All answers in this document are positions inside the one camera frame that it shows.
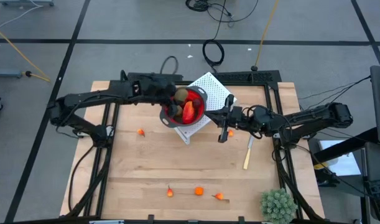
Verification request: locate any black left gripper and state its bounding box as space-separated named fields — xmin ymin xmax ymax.
xmin=132 ymin=73 xmax=181 ymax=108

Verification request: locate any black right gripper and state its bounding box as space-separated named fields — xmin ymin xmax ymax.
xmin=204 ymin=93 xmax=250 ymax=144

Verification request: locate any brown green kiwi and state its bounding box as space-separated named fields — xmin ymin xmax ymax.
xmin=174 ymin=88 xmax=189 ymax=103
xmin=170 ymin=104 xmax=183 ymax=118

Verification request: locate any red grey collapsible colander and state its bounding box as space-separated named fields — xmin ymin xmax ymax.
xmin=159 ymin=86 xmax=208 ymax=129

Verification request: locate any large red orange fruit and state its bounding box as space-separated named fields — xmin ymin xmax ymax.
xmin=182 ymin=100 xmax=196 ymax=124

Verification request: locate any white perforated metal stand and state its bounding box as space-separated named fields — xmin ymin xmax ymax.
xmin=173 ymin=72 xmax=238 ymax=145

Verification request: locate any pale green artificial plant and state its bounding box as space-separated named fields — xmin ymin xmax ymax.
xmin=259 ymin=187 xmax=299 ymax=224

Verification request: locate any black floor base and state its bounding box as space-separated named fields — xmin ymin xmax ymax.
xmin=313 ymin=167 xmax=341 ymax=188

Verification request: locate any white panel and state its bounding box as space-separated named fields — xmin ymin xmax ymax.
xmin=318 ymin=139 xmax=362 ymax=177

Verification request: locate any silver metal bar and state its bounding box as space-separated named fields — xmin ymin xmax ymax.
xmin=89 ymin=219 xmax=125 ymax=224

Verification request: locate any black desk bar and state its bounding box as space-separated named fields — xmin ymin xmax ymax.
xmin=310 ymin=126 xmax=380 ymax=164

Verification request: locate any grey metal base bar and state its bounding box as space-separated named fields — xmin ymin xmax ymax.
xmin=0 ymin=0 xmax=55 ymax=8
xmin=0 ymin=69 xmax=24 ymax=79

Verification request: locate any black keyboard crate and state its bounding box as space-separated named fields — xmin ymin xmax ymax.
xmin=363 ymin=180 xmax=380 ymax=222

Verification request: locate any black coiled floor cable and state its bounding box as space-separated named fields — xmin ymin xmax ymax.
xmin=202 ymin=0 xmax=231 ymax=74

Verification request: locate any knife with wooden handle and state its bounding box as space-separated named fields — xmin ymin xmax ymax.
xmin=243 ymin=135 xmax=255 ymax=170

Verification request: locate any black floor cable bundle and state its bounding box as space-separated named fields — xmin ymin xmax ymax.
xmin=185 ymin=0 xmax=259 ymax=24

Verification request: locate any yellow floor cable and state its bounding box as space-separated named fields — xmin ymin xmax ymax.
xmin=254 ymin=0 xmax=280 ymax=68
xmin=0 ymin=23 xmax=51 ymax=83

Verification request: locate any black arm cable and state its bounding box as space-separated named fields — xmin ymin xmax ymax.
xmin=67 ymin=144 xmax=97 ymax=215

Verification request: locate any thin black cable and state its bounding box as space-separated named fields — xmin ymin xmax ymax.
xmin=298 ymin=75 xmax=371 ymax=108

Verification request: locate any white floor cable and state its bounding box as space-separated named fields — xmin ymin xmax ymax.
xmin=0 ymin=0 xmax=44 ymax=30

